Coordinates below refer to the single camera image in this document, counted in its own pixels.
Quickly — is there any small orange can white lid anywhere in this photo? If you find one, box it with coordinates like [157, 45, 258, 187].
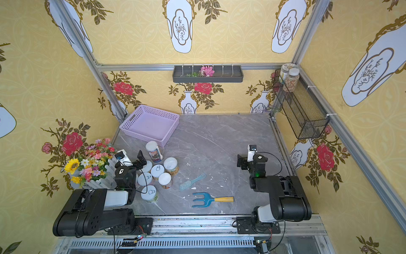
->
[158, 173, 172, 189]

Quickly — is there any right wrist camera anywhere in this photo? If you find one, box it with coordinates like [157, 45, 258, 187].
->
[247, 145, 257, 162]

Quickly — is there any pull-tab can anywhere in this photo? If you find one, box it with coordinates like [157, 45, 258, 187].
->
[150, 164, 165, 180]
[141, 160, 153, 173]
[137, 173, 154, 186]
[141, 185, 158, 203]

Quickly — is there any pull-tab can front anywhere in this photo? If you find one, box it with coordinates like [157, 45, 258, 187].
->
[141, 185, 158, 203]

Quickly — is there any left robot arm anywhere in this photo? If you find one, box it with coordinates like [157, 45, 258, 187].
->
[52, 151, 153, 238]

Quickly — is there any teal brush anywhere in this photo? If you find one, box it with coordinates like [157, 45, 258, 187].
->
[179, 173, 206, 191]

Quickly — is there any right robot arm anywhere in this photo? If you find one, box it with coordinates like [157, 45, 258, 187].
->
[237, 153, 313, 228]

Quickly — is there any pink artificial flower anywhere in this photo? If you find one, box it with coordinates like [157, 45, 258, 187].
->
[200, 66, 215, 77]

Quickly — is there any green label can white lid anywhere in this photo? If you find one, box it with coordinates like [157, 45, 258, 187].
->
[163, 157, 179, 176]

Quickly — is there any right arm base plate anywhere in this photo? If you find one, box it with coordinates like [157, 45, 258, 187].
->
[232, 217, 281, 235]

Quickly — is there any pull-tab can centre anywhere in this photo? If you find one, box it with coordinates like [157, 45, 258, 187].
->
[150, 164, 165, 180]

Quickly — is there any black wire basket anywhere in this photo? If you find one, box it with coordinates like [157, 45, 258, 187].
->
[270, 69, 330, 140]

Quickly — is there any aluminium rail frame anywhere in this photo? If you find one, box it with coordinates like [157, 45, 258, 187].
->
[53, 214, 335, 254]

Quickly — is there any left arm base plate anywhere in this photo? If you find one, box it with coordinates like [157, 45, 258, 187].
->
[107, 217, 153, 236]

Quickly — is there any grey wall shelf tray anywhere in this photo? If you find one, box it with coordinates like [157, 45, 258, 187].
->
[172, 64, 244, 83]

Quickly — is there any purple plastic basket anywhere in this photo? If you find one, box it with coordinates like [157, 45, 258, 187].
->
[119, 105, 180, 147]

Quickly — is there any teal garden fork yellow handle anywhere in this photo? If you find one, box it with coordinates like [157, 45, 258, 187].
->
[192, 192, 234, 208]

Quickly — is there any flower pot white fence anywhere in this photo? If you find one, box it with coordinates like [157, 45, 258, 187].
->
[64, 138, 115, 189]

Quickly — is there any tall can with spoon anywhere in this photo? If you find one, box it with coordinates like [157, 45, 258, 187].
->
[145, 141, 163, 163]

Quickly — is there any glass jar patterned lid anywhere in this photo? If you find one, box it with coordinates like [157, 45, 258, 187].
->
[279, 63, 298, 82]

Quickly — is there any glass jar white lid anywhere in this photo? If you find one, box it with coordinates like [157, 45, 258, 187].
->
[283, 68, 300, 92]

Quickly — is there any pull-tab can middle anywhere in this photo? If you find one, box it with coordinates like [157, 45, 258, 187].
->
[137, 173, 154, 186]

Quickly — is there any pull-tab can left back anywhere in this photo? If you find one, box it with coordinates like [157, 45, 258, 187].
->
[141, 160, 153, 173]

